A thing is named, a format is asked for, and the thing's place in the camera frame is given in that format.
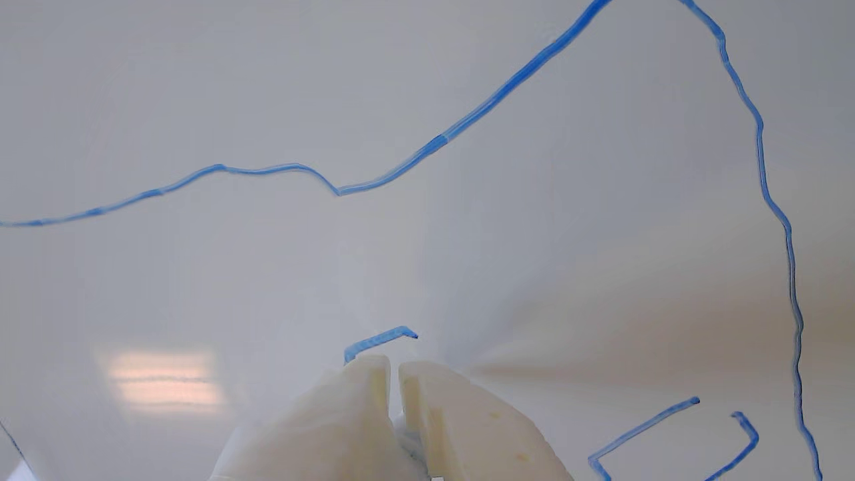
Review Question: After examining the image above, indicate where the large whiteboard with metal frame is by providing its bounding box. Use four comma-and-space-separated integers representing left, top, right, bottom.
0, 0, 855, 481

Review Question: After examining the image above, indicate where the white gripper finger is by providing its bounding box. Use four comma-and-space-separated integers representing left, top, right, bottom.
398, 361, 575, 481
208, 354, 428, 481

